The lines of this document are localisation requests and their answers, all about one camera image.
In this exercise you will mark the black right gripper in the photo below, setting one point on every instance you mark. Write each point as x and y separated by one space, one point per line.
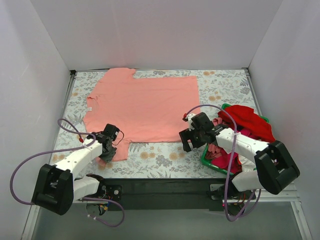
191 137

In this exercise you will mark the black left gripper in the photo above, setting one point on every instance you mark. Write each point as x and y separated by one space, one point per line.
109 152

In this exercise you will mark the salmon pink t shirt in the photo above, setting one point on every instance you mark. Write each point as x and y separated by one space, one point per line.
146 110

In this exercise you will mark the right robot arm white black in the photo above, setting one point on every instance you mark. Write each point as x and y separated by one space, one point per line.
274 167

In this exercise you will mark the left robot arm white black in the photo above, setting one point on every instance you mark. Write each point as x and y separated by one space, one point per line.
58 186

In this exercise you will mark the green plastic basket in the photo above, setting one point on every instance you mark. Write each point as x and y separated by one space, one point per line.
207 162

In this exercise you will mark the dusty pink t shirt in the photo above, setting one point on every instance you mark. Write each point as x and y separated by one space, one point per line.
214 151

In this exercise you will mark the magenta t shirt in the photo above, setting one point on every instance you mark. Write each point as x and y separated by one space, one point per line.
223 161

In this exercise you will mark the floral patterned table mat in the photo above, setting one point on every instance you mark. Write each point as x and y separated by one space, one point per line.
164 160

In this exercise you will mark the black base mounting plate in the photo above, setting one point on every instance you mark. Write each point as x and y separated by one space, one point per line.
164 193

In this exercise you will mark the white t shirt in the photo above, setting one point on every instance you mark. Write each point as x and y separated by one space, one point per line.
245 165

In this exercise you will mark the red t shirt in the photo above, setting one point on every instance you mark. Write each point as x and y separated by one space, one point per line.
250 124

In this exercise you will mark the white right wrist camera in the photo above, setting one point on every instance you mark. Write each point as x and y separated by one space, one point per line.
188 119

